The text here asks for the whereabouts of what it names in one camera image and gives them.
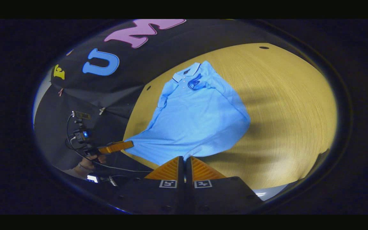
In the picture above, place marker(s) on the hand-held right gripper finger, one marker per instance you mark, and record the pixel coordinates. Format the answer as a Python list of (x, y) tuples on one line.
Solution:
[(180, 179), (188, 179)]

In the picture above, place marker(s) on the light blue T-shirt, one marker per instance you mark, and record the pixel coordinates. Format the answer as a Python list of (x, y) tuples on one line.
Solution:
[(196, 121)]

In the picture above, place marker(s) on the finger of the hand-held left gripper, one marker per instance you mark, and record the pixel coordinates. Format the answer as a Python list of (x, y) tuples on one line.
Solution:
[(117, 147)]

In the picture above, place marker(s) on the black backdrop cloth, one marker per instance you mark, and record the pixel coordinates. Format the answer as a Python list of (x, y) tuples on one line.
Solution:
[(133, 73)]

